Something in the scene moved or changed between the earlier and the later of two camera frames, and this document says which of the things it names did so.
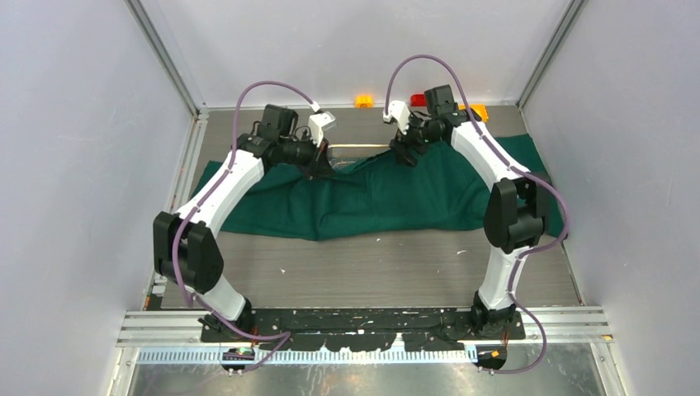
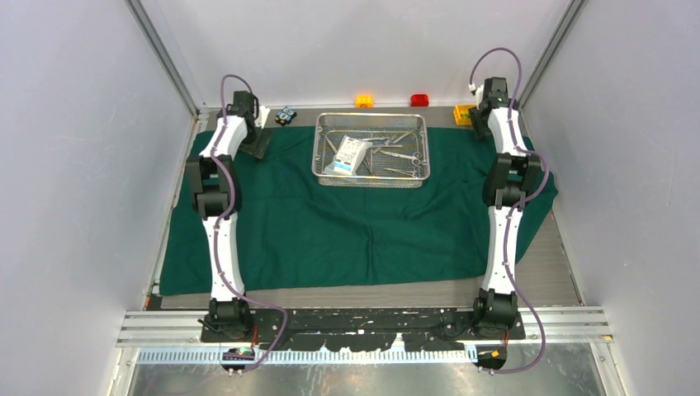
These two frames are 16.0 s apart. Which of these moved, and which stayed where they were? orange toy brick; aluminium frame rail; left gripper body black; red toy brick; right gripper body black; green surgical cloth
Moved: left gripper body black; right gripper body black; green surgical cloth
Stayed: red toy brick; orange toy brick; aluminium frame rail
